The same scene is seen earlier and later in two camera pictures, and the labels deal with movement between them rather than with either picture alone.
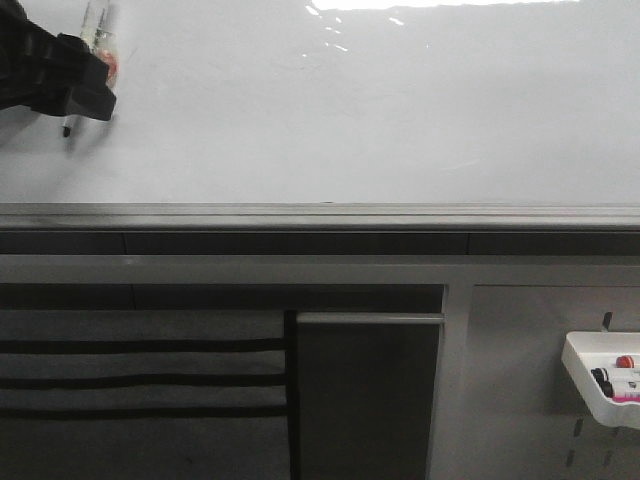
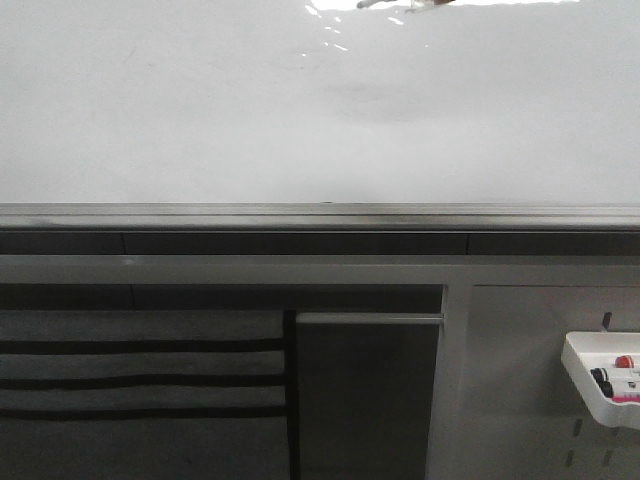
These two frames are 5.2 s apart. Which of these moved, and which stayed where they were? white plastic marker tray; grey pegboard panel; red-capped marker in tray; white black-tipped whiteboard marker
Moved: white black-tipped whiteboard marker
Stayed: grey pegboard panel; red-capped marker in tray; white plastic marker tray
